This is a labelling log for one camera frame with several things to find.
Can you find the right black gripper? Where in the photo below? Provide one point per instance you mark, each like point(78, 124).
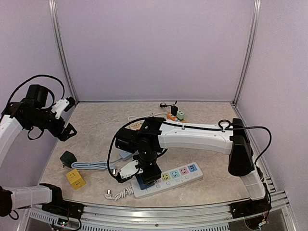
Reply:
point(154, 175)

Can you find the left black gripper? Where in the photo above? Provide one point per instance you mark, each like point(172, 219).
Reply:
point(63, 135)

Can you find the blue cube socket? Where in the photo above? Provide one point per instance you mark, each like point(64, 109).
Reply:
point(143, 185)

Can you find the white power strip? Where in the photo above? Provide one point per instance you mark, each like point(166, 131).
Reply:
point(169, 180)

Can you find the dark green cube socket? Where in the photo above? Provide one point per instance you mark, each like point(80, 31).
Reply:
point(67, 159)

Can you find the blue-grey power strip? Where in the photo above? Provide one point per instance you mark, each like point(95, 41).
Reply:
point(101, 165)

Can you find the yellow cube socket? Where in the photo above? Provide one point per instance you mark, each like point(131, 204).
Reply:
point(75, 179)

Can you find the beige plug adapter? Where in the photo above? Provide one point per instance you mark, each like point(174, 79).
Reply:
point(135, 126)

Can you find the orange power strip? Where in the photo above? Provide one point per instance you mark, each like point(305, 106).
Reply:
point(161, 114)

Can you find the mint green plug adapter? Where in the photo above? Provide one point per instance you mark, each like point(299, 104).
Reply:
point(180, 115)

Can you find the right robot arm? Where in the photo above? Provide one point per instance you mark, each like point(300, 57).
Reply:
point(150, 137)

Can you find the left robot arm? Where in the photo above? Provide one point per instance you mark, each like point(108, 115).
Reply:
point(31, 112)

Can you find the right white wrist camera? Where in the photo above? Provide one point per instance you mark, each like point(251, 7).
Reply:
point(129, 171)

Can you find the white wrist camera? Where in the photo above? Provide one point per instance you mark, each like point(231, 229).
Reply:
point(129, 171)
point(63, 105)

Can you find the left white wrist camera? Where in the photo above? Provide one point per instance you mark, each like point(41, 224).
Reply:
point(63, 105)

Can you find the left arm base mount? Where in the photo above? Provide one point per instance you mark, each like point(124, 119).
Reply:
point(66, 209)

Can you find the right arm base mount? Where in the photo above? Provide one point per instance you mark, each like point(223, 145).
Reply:
point(249, 207)

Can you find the left aluminium frame post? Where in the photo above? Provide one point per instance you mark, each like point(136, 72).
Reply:
point(60, 48)

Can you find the aluminium frame post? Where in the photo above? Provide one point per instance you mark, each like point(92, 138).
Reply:
point(60, 48)
point(248, 51)

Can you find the aluminium front rail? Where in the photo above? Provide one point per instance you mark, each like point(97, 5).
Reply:
point(214, 217)

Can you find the right aluminium frame post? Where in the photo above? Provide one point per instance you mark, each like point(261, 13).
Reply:
point(248, 51)

